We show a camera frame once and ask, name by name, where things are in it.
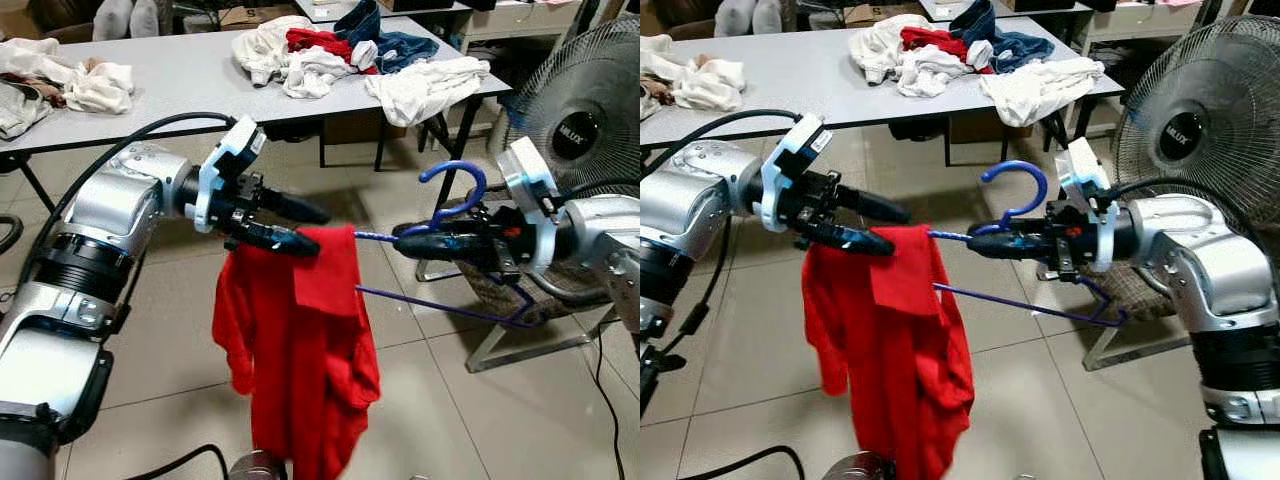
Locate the small red garment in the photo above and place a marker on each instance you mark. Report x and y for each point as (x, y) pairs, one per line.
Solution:
(315, 42)
(930, 40)

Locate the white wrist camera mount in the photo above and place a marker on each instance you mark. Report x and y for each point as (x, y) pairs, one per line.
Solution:
(1082, 170)
(215, 175)
(778, 170)
(525, 170)

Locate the large red garment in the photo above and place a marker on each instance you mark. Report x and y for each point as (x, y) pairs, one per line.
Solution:
(890, 350)
(300, 350)

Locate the navy blue garment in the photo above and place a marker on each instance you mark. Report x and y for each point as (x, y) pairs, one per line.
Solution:
(1025, 48)
(405, 50)

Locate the grey rounded object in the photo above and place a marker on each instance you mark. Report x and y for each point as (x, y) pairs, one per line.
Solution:
(767, 15)
(145, 16)
(733, 16)
(110, 18)

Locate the grey robot leg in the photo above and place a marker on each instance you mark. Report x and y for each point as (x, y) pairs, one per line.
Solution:
(858, 468)
(258, 468)

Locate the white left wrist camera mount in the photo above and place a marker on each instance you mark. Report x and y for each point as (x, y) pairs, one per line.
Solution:
(215, 175)
(778, 170)

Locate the blue purple clothes hanger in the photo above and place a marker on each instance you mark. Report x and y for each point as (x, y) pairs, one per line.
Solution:
(450, 165)
(1012, 165)

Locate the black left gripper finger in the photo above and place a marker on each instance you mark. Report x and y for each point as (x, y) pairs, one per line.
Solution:
(285, 241)
(875, 205)
(860, 240)
(295, 207)

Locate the black standing fan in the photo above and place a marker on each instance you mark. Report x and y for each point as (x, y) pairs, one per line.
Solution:
(580, 135)
(1180, 140)

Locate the beige garment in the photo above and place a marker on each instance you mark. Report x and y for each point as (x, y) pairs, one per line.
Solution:
(95, 90)
(710, 85)

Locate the grey table with clothes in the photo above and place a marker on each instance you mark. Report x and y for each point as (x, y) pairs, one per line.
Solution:
(190, 80)
(800, 80)

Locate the flat brown cardboard box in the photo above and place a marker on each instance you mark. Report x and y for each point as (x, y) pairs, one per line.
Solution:
(255, 17)
(880, 14)

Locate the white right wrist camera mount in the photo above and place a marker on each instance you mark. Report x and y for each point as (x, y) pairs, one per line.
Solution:
(525, 170)
(1082, 170)

